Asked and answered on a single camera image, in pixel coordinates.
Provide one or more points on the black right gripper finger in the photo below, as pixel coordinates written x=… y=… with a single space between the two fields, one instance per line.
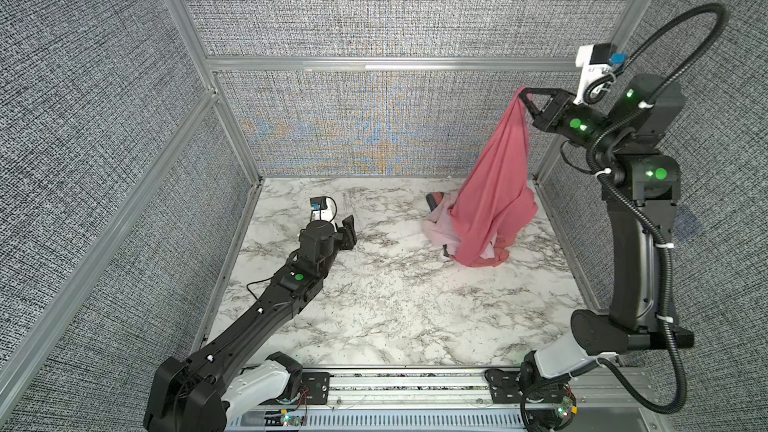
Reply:
x=534 y=112
x=544 y=95

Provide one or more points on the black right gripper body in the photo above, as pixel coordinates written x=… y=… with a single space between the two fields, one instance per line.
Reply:
x=570 y=122

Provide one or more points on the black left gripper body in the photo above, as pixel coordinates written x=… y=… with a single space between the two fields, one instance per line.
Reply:
x=348 y=240

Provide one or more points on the dark pink cloth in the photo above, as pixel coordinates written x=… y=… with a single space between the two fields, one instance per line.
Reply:
x=495 y=202

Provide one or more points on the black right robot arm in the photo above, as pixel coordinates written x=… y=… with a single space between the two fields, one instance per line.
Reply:
x=641 y=188

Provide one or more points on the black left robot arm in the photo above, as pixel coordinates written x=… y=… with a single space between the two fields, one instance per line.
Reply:
x=210 y=388

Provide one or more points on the light pink cloth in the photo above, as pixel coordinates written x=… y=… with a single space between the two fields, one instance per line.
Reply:
x=438 y=227

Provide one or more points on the dark maroon cloth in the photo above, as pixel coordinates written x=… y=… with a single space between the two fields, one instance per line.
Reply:
x=434 y=199

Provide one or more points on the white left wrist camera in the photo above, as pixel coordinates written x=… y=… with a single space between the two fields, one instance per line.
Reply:
x=323 y=208

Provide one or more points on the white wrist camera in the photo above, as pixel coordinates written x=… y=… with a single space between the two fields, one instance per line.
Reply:
x=323 y=208
x=598 y=64

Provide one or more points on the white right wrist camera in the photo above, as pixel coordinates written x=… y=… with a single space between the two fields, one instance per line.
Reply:
x=598 y=64

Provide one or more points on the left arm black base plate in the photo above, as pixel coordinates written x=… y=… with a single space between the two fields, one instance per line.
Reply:
x=312 y=388

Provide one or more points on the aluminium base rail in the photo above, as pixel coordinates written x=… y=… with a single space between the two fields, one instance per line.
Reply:
x=446 y=398

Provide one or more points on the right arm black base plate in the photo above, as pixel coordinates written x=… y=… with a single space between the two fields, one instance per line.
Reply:
x=508 y=387

